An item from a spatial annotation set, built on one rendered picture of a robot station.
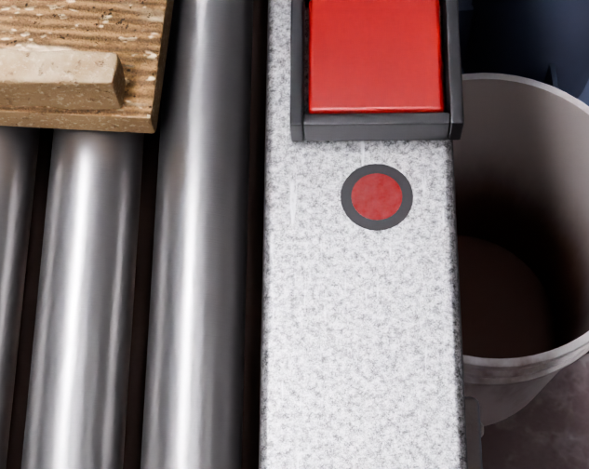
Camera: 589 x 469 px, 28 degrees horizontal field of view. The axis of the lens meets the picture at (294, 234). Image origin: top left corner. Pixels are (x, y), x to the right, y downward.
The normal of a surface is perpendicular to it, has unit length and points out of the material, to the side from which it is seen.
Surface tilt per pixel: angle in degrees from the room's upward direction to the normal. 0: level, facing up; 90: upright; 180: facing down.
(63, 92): 92
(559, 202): 87
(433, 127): 90
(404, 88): 0
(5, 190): 40
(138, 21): 0
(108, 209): 32
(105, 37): 0
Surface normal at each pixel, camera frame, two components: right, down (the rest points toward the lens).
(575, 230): -0.88, 0.43
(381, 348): -0.04, -0.37
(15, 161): 0.73, -0.25
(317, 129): -0.01, 0.93
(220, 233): 0.49, -0.32
